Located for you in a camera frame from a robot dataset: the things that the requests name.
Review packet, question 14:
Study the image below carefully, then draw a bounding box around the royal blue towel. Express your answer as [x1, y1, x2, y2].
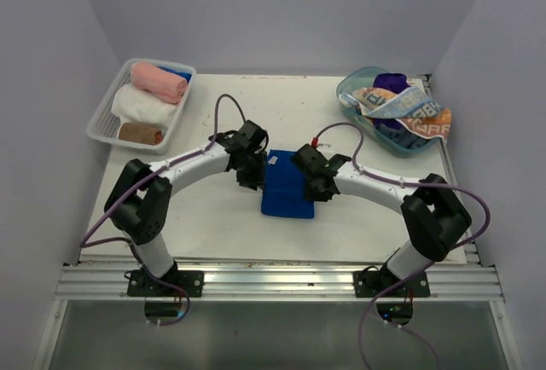
[260, 150, 315, 219]

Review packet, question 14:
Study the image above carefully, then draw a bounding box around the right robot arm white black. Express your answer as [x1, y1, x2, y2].
[290, 144, 472, 296]

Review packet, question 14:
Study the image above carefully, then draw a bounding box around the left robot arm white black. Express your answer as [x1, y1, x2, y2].
[104, 120, 269, 296]

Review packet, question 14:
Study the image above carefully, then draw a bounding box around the grey-blue towel in tub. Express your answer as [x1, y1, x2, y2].
[376, 124, 428, 150]

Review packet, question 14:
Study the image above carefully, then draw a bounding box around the blue rolled towel in basket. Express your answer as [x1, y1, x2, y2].
[158, 66, 192, 87]

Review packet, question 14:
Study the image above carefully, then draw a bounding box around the pink rolled towel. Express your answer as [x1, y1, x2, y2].
[131, 61, 188, 105]

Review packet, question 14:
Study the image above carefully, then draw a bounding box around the teal transparent plastic tub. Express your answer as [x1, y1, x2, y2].
[336, 66, 451, 157]

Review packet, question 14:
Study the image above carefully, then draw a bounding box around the orange blue printed towel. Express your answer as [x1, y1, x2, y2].
[338, 86, 451, 140]

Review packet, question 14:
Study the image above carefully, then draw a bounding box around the brown rolled towel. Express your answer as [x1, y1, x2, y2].
[118, 122, 163, 145]

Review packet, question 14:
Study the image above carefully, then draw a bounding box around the purple towel in tub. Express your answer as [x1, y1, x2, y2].
[373, 72, 410, 95]

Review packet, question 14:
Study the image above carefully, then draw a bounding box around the white plastic mesh basket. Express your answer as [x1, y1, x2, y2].
[86, 58, 196, 154]

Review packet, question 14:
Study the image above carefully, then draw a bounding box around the white rolled towel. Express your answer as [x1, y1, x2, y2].
[111, 84, 177, 129]

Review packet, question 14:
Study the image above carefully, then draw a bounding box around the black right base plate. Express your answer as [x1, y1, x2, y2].
[352, 267, 431, 298]

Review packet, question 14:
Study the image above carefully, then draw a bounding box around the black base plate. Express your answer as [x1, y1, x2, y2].
[124, 269, 205, 298]
[352, 267, 431, 298]

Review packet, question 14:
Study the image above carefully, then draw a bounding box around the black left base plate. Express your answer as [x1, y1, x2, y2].
[124, 269, 205, 298]

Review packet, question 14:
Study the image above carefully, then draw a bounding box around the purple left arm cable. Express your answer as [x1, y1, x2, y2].
[79, 94, 248, 328]

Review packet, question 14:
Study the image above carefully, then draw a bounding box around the aluminium mounting rail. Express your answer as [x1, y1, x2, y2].
[54, 260, 503, 302]

